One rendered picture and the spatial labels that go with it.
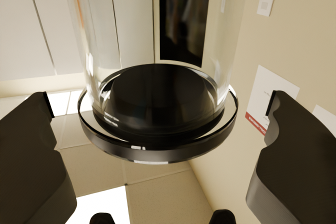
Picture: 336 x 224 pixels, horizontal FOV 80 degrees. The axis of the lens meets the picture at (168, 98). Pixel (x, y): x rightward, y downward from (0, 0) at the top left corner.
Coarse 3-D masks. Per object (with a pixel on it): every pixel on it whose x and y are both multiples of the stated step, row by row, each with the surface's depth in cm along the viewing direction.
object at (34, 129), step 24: (0, 120) 8; (24, 120) 8; (48, 120) 9; (0, 144) 7; (24, 144) 7; (48, 144) 9; (0, 168) 6; (24, 168) 6; (48, 168) 6; (0, 192) 6; (24, 192) 6; (48, 192) 6; (72, 192) 7; (0, 216) 5; (24, 216) 5; (48, 216) 6
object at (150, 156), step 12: (84, 132) 12; (228, 132) 12; (96, 144) 11; (108, 144) 10; (204, 144) 10; (216, 144) 11; (120, 156) 10; (132, 156) 10; (144, 156) 10; (156, 156) 10; (168, 156) 10; (180, 156) 10; (192, 156) 11
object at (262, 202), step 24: (288, 96) 10; (288, 120) 9; (312, 120) 9; (288, 144) 7; (312, 144) 7; (264, 168) 6; (288, 168) 6; (312, 168) 6; (264, 192) 6; (288, 192) 6; (312, 192) 6; (264, 216) 6; (288, 216) 5; (312, 216) 5
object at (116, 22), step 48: (96, 0) 8; (144, 0) 7; (192, 0) 7; (240, 0) 9; (96, 48) 9; (144, 48) 8; (192, 48) 8; (96, 96) 11; (144, 96) 9; (192, 96) 10; (144, 144) 10; (192, 144) 10
